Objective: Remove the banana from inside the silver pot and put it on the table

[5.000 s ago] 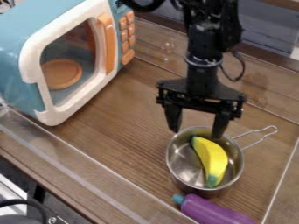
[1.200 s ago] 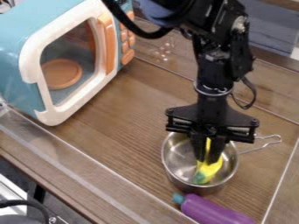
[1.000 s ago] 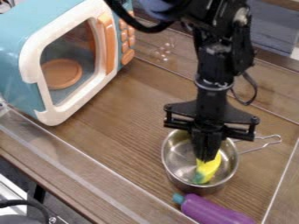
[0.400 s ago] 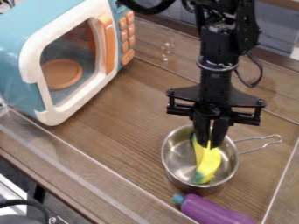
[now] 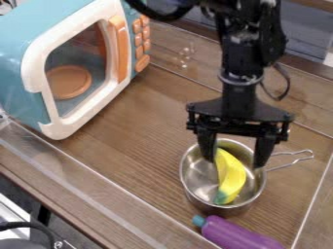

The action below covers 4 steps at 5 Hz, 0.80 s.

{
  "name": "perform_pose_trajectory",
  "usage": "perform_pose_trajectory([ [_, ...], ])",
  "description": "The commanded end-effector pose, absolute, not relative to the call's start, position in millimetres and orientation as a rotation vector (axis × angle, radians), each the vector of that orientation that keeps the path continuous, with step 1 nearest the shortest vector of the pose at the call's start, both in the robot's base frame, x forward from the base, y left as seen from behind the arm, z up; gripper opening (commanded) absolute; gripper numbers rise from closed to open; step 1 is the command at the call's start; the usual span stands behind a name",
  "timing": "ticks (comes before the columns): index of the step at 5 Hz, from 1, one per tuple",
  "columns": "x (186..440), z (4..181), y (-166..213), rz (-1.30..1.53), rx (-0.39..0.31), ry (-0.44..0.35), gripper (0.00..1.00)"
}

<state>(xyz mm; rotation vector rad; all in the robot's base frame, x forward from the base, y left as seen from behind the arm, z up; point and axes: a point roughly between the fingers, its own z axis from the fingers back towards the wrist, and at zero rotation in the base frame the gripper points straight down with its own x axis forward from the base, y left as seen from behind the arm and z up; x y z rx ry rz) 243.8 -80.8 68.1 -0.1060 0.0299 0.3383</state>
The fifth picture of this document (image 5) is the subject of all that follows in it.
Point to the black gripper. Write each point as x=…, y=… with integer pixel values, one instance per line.
x=239, y=114

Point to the yellow toy banana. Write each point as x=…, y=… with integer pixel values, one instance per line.
x=231, y=177

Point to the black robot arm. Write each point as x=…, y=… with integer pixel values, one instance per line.
x=253, y=43

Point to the purple toy eggplant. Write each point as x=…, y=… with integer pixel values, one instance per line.
x=230, y=236

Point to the blue grey sofa background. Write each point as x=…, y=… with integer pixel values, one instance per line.
x=308, y=26

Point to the orange microwave turntable plate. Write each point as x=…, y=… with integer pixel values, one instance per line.
x=70, y=81

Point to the blue toy microwave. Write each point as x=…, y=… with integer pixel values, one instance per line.
x=98, y=34

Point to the silver pot with wire handle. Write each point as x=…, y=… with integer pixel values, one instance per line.
x=199, y=178

